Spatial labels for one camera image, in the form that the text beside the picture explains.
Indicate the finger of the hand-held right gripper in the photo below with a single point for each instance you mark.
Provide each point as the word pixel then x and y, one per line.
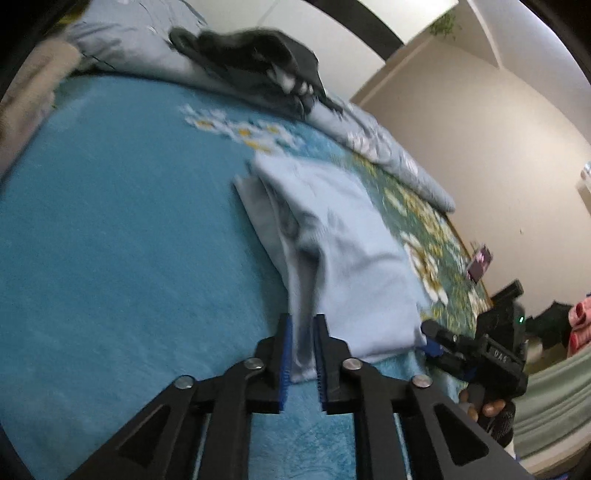
pixel 452 338
pixel 450 362

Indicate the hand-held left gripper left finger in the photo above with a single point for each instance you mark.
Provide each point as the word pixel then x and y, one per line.
pixel 286 355

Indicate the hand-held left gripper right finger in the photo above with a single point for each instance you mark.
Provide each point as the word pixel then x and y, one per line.
pixel 319 360

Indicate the light blue printed t-shirt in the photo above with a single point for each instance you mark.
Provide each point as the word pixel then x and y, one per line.
pixel 341 240

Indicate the person's right forearm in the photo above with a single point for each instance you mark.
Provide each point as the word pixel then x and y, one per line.
pixel 554 406

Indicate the pile of dark clothes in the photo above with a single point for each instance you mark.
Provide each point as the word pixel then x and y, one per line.
pixel 249 55

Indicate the person's right hand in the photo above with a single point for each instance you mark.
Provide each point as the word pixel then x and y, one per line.
pixel 498 415

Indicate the dark cloth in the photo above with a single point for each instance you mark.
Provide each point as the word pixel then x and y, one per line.
pixel 551 323

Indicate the small pink picture card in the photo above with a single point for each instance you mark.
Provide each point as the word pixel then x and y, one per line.
pixel 480 264

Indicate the blue floral bed blanket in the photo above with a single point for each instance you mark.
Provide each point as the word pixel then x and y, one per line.
pixel 115 230

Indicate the white black-striped garment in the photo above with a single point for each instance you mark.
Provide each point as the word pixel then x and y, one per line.
pixel 295 85

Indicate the green hanging plant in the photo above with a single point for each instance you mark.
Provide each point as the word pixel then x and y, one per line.
pixel 444 25

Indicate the white wardrobe with black band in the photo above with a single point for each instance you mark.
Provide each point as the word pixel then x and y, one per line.
pixel 360 18

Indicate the grey floral duvet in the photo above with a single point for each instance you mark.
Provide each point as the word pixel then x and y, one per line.
pixel 138 41

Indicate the beige cloth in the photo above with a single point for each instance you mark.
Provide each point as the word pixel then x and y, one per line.
pixel 32 92

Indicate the wooden bed frame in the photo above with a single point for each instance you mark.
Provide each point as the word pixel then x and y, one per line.
pixel 466 249

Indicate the white wall fixture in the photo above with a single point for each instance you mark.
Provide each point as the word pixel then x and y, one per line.
pixel 585 177

